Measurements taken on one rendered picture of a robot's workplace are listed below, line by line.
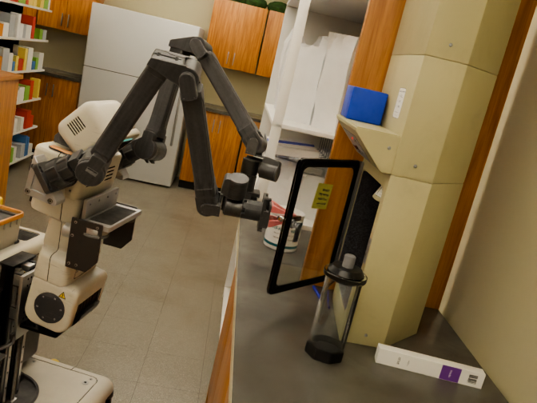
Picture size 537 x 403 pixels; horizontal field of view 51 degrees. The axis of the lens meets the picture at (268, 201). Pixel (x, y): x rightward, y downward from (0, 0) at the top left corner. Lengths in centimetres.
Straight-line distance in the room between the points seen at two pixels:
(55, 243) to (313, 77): 147
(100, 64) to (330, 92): 409
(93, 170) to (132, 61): 484
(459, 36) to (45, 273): 137
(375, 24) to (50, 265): 123
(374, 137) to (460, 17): 34
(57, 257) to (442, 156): 117
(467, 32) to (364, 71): 42
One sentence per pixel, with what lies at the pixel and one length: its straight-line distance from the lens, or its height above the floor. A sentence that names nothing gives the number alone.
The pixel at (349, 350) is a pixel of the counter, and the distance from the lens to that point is 155.
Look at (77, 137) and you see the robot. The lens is 176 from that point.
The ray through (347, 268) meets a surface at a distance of 139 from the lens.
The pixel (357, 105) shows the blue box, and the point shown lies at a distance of 161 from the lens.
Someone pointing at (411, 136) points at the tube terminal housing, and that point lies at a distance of 144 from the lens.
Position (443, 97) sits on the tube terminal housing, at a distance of 146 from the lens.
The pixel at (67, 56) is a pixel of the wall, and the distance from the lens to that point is 725.
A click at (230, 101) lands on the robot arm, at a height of 146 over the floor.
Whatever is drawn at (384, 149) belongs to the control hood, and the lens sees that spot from 143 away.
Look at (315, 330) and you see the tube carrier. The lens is 144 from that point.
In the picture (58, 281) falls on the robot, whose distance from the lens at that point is 189.
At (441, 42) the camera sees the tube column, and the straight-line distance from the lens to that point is 145.
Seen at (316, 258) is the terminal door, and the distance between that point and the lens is 172.
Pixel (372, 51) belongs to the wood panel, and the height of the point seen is 171.
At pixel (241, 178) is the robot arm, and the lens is 157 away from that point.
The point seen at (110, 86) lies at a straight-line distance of 643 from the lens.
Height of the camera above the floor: 161
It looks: 14 degrees down
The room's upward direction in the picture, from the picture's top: 13 degrees clockwise
